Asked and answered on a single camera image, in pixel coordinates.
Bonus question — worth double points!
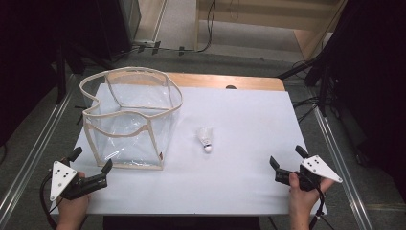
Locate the person's left hand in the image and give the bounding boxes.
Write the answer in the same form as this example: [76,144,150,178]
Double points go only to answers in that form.
[56,172,92,220]

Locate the white feather shuttlecock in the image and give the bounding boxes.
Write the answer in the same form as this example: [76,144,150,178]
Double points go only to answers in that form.
[195,126,214,154]

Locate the person's right hand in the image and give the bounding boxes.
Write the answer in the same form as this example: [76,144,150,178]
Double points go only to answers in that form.
[288,172,335,216]

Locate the white table sheet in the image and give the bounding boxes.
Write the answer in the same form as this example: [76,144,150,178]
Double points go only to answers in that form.
[50,83,328,216]

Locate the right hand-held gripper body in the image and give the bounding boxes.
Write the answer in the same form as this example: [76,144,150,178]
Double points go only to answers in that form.
[275,154,344,193]

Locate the light wooden shelf unit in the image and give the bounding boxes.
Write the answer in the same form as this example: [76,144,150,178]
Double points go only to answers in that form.
[193,0,350,61]

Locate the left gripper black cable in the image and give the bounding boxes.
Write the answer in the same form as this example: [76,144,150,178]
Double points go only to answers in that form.
[38,172,59,230]

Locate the black cabinet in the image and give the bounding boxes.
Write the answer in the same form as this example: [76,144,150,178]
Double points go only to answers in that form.
[94,0,143,62]

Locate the black curtain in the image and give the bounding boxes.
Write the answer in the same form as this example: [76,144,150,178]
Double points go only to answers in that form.
[319,0,406,203]
[0,0,100,149]

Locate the clear plastic bag beige trim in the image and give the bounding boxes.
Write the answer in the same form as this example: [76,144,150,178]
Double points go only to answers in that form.
[79,66,184,171]

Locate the black upright stand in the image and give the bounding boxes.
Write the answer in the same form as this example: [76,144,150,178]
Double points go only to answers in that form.
[53,37,70,105]

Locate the metal floor rail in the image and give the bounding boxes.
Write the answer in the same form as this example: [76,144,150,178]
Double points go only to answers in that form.
[0,74,79,222]
[310,104,375,230]

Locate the black panel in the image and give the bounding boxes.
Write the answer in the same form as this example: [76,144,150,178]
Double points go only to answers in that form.
[102,216,261,230]

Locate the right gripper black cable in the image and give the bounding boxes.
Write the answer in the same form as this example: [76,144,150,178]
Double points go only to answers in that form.
[307,178,327,230]

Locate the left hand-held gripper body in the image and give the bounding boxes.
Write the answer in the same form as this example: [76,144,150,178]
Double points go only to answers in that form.
[49,156,108,202]

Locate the light wooden panel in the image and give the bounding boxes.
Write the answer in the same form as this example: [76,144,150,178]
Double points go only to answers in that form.
[135,0,169,45]

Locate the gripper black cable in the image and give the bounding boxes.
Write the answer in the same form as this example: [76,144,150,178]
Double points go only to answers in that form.
[38,172,59,230]
[307,178,327,230]

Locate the black floor cables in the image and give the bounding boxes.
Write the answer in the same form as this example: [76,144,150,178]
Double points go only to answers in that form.
[291,95,321,125]

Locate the black tripod stand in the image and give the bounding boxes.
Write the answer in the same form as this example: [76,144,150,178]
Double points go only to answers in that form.
[276,47,331,118]

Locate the black hanging cable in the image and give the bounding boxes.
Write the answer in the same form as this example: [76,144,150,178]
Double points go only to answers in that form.
[194,0,217,54]

